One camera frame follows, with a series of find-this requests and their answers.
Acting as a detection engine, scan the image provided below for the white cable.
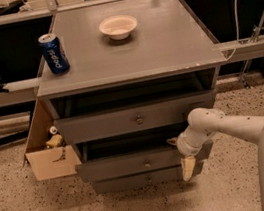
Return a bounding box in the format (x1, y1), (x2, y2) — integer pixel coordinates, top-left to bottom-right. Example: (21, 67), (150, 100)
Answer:
(215, 0), (250, 61)

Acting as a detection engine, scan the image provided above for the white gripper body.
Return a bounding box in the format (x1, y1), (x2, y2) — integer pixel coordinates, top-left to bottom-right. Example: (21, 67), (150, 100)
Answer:
(176, 127), (213, 157)

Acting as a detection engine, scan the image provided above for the cardboard box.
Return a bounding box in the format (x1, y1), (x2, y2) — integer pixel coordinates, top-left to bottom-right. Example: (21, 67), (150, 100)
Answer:
(25, 100), (81, 181)

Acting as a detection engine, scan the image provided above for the white bowl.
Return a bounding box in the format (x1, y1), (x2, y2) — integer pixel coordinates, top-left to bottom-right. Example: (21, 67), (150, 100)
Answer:
(99, 15), (138, 40)

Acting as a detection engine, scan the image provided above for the yellow object in box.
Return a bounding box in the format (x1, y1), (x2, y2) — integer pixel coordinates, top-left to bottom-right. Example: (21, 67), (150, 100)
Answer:
(45, 134), (64, 148)

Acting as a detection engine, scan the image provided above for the grey drawer cabinet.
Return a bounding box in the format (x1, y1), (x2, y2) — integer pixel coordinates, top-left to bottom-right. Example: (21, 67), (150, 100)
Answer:
(38, 0), (225, 193)

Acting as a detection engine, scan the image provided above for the grey bottom drawer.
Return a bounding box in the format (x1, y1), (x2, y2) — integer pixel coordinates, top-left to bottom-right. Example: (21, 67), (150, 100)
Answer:
(92, 165), (183, 194)

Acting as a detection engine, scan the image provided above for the grey top drawer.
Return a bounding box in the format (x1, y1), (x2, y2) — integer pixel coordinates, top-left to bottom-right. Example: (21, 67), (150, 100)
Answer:
(54, 91), (216, 144)

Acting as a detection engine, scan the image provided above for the blue pepsi can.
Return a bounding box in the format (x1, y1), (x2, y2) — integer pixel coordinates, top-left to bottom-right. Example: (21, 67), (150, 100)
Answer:
(38, 33), (70, 74)

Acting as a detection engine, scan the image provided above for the grey drawer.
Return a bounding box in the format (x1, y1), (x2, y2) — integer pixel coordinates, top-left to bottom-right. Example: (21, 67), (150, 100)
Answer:
(54, 91), (216, 144)
(92, 165), (183, 194)
(76, 123), (186, 182)

